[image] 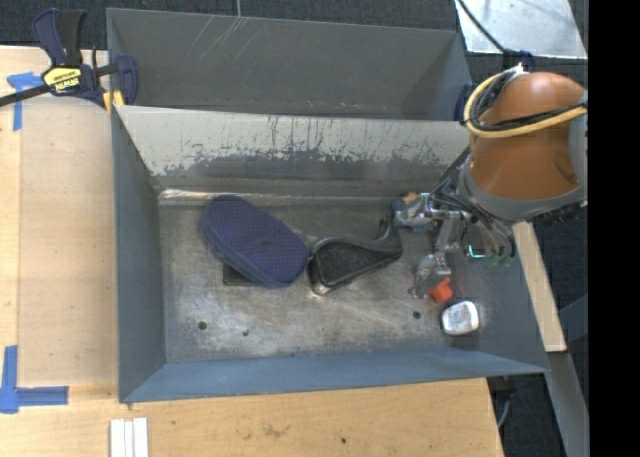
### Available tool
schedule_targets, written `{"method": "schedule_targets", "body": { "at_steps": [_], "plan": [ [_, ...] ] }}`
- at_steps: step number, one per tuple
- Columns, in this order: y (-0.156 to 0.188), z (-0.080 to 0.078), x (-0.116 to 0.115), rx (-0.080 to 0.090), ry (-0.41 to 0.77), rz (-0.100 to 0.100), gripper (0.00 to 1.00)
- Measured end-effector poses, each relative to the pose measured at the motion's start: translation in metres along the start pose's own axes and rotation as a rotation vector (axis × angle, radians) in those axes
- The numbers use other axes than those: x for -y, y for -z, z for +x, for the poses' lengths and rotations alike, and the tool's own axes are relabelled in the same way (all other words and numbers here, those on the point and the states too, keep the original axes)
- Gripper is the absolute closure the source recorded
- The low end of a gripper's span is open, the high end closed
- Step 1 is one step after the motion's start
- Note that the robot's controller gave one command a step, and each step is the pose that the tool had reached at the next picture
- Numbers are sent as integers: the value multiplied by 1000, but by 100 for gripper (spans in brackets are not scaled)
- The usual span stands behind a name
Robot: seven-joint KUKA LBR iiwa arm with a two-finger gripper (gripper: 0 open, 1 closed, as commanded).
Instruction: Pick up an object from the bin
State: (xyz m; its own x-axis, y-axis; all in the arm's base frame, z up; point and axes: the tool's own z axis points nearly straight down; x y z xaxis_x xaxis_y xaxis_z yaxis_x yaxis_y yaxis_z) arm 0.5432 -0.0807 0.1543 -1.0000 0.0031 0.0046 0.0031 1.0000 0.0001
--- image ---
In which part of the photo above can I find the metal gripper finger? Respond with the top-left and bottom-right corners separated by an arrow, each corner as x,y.
408,251 -> 452,299
392,194 -> 461,232

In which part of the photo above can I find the orange-red small cap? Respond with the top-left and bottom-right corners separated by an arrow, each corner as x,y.
427,276 -> 454,304

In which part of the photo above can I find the white rounded small box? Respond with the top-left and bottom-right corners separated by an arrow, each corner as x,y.
439,299 -> 482,337

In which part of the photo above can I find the grey metal bin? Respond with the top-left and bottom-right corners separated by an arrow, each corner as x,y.
104,7 -> 552,404

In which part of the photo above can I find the dark blue dotted pouch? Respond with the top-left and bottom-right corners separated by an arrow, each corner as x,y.
199,194 -> 310,290

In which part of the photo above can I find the pale wood board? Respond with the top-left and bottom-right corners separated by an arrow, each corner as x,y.
17,94 -> 121,389

